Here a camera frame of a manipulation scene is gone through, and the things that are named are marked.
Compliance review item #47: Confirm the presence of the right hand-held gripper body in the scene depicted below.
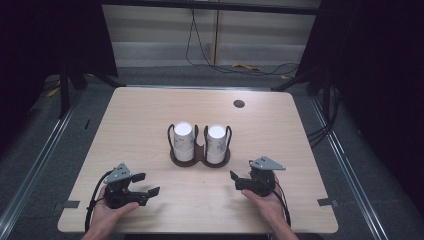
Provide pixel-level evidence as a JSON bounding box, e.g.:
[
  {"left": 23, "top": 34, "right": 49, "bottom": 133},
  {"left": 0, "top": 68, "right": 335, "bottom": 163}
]
[{"left": 248, "top": 155, "right": 287, "bottom": 198}]

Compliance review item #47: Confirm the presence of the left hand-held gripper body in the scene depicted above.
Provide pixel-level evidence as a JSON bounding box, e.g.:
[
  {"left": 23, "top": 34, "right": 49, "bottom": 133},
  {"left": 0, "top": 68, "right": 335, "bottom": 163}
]
[{"left": 103, "top": 162, "right": 145, "bottom": 210}]

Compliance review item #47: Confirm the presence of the dark brown double cup holder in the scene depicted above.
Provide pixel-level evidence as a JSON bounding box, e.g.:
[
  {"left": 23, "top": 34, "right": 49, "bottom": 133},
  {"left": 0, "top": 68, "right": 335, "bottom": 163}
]
[{"left": 167, "top": 123, "right": 233, "bottom": 168}]

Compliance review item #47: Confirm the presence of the stack of white paper cups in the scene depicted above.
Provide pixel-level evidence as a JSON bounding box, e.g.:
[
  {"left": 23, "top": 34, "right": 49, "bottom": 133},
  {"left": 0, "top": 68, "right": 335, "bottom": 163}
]
[
  {"left": 173, "top": 121, "right": 196, "bottom": 163},
  {"left": 205, "top": 124, "right": 228, "bottom": 165}
]

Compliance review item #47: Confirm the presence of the person's right hand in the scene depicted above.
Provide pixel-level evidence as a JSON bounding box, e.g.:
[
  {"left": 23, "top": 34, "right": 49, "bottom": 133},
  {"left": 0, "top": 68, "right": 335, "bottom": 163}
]
[{"left": 241, "top": 175, "right": 290, "bottom": 231}]

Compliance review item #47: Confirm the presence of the person's left hand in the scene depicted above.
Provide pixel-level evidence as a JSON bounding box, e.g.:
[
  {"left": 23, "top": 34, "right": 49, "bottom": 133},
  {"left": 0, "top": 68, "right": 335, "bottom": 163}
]
[{"left": 89, "top": 185, "right": 140, "bottom": 234}]

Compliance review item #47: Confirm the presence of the grey tape strip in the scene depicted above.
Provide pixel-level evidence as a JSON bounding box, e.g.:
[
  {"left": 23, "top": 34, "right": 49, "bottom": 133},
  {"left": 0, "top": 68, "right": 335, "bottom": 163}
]
[
  {"left": 61, "top": 199, "right": 81, "bottom": 210},
  {"left": 316, "top": 197, "right": 339, "bottom": 207}
]

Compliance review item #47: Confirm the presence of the black metal stand leg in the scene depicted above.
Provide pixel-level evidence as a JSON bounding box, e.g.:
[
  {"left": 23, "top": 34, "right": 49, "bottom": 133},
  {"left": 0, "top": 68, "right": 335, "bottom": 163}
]
[
  {"left": 271, "top": 66, "right": 334, "bottom": 118},
  {"left": 58, "top": 63, "right": 118, "bottom": 120}
]

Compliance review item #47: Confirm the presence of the dark curtain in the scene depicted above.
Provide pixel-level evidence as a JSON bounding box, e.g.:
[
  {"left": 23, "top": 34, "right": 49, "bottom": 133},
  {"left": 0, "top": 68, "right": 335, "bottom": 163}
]
[
  {"left": 295, "top": 0, "right": 424, "bottom": 209},
  {"left": 0, "top": 0, "right": 118, "bottom": 158}
]

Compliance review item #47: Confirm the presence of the black overhead bar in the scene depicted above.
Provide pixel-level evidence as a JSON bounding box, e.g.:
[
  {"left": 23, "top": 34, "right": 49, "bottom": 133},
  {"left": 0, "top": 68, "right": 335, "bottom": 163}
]
[{"left": 99, "top": 0, "right": 322, "bottom": 16}]

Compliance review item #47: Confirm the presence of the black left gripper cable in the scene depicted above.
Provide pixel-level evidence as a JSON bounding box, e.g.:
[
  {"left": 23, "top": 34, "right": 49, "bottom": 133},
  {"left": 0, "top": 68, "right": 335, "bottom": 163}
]
[{"left": 84, "top": 169, "right": 115, "bottom": 233}]

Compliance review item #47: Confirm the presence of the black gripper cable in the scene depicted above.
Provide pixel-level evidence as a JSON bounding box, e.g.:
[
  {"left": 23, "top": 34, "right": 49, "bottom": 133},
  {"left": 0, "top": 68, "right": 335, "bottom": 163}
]
[
  {"left": 266, "top": 179, "right": 292, "bottom": 228},
  {"left": 84, "top": 169, "right": 115, "bottom": 233}
]

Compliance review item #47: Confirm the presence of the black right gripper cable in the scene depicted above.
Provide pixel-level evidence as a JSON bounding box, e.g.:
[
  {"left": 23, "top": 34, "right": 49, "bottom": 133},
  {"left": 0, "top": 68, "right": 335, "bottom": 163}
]
[{"left": 266, "top": 179, "right": 292, "bottom": 228}]

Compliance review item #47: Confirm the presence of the black floor cable bundle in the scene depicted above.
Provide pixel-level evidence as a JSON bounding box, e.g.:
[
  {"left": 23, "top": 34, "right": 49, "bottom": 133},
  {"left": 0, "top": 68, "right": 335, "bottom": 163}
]
[{"left": 306, "top": 84, "right": 342, "bottom": 148}]

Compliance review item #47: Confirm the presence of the metal floor rail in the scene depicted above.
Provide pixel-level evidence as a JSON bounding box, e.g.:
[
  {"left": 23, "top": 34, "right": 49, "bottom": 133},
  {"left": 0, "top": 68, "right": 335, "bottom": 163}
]
[
  {"left": 309, "top": 95, "right": 390, "bottom": 240},
  {"left": 0, "top": 89, "right": 85, "bottom": 234}
]

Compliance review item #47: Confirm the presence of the black hanging wall cable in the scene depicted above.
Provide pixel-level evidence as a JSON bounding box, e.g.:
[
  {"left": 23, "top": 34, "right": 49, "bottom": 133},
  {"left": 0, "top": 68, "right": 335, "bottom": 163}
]
[{"left": 185, "top": 8, "right": 300, "bottom": 77}]

